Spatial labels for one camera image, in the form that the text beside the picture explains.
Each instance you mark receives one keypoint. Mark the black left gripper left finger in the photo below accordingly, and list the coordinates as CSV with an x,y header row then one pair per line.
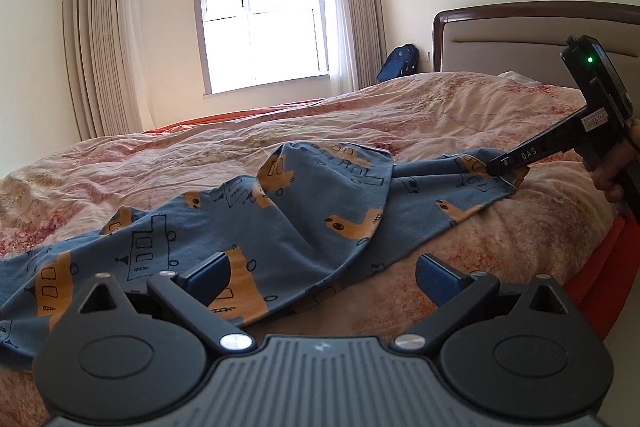
x,y
187,295

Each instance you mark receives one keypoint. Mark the beige curtain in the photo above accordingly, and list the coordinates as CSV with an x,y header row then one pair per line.
x,y
105,67
355,39

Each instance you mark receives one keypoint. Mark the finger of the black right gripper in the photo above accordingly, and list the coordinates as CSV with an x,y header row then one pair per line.
x,y
514,162

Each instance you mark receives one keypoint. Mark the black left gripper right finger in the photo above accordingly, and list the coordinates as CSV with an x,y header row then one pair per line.
x,y
461,299

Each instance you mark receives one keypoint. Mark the right hand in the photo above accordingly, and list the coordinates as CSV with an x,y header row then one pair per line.
x,y
604,171

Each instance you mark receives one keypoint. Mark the brown padded headboard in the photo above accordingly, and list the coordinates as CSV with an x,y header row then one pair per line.
x,y
528,37

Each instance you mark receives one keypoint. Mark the white pillow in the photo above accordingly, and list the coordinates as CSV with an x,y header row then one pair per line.
x,y
519,78

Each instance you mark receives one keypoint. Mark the blue backpack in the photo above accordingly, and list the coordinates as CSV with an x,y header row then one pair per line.
x,y
402,61

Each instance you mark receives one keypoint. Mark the window with grey frame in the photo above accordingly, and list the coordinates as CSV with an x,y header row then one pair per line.
x,y
249,43

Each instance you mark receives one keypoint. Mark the pink floral duvet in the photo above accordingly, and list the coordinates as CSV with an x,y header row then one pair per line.
x,y
77,189

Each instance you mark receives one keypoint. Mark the orange bed sheet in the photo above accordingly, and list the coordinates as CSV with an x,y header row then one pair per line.
x,y
557,223

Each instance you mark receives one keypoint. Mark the beige right curtain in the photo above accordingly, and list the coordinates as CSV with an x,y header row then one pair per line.
x,y
355,39

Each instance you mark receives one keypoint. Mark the beige left curtain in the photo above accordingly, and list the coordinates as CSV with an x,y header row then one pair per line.
x,y
105,67

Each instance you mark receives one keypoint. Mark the blue patterned pants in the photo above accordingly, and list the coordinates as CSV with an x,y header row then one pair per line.
x,y
314,220

